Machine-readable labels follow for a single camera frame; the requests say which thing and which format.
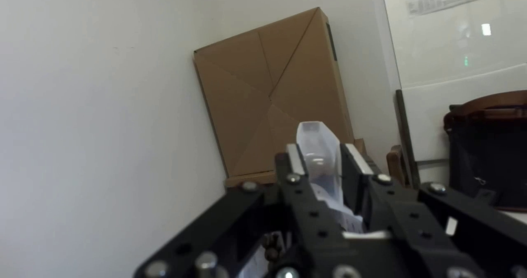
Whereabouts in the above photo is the translucent plastic jug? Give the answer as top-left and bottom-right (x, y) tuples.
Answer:
(238, 121), (392, 278)

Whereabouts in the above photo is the dark bag with brown handles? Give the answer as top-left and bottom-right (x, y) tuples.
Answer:
(443, 90), (527, 213)

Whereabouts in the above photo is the flat brown cardboard box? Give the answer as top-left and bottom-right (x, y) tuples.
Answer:
(193, 7), (366, 188)

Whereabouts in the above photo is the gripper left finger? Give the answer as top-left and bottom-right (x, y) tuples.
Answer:
(133, 143), (344, 278)

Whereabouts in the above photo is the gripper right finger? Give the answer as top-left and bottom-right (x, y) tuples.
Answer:
(340, 143), (527, 278)

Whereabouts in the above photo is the white whiteboard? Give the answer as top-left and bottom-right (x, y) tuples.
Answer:
(380, 0), (527, 172)

